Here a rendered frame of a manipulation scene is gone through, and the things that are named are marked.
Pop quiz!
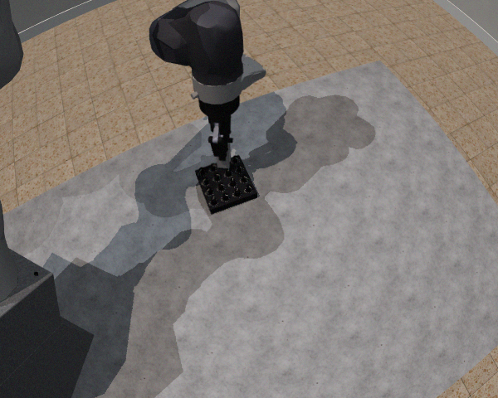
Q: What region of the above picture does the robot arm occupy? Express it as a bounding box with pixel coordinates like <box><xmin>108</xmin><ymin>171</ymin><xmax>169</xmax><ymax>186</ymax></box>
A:
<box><xmin>0</xmin><ymin>0</ymin><xmax>266</xmax><ymax>302</ymax></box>

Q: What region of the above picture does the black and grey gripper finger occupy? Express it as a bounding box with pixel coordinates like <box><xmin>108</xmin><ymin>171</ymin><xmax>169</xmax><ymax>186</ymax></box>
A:
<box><xmin>208</xmin><ymin>116</ymin><xmax>230</xmax><ymax>168</ymax></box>
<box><xmin>227</xmin><ymin>122</ymin><xmax>233</xmax><ymax>162</ymax></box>

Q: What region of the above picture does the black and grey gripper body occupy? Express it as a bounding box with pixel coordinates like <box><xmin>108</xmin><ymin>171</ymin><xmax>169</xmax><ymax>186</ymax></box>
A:
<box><xmin>198</xmin><ymin>95</ymin><xmax>240</xmax><ymax>130</ymax></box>

